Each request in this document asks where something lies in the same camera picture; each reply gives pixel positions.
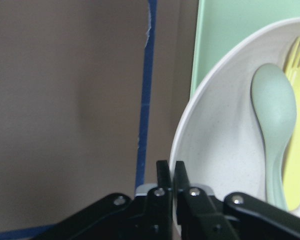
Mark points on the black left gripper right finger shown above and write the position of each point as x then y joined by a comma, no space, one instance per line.
239,216

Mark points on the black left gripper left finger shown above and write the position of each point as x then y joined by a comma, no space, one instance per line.
118,217

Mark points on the white round plate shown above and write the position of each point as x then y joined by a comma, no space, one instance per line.
218,137

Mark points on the yellow plastic fork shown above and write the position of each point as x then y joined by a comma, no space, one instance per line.
291,172

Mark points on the light green plastic spoon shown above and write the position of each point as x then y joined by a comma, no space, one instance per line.
274,104

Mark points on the light green rectangular tray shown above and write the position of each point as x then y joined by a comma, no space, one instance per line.
222,24

